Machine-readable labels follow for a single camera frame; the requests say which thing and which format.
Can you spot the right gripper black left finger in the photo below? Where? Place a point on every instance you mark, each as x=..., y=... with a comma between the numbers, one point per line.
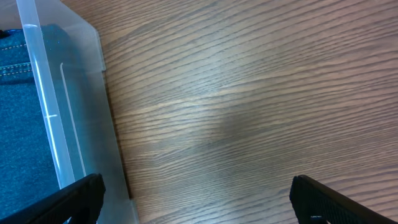
x=78, y=203

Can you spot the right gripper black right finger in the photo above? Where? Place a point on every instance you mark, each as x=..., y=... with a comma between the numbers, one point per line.
x=314, y=202

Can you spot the blue denim cloth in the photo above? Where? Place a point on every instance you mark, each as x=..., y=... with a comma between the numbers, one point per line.
x=27, y=170

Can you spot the clear plastic storage bin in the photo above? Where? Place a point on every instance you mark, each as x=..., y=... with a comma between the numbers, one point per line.
x=67, y=63

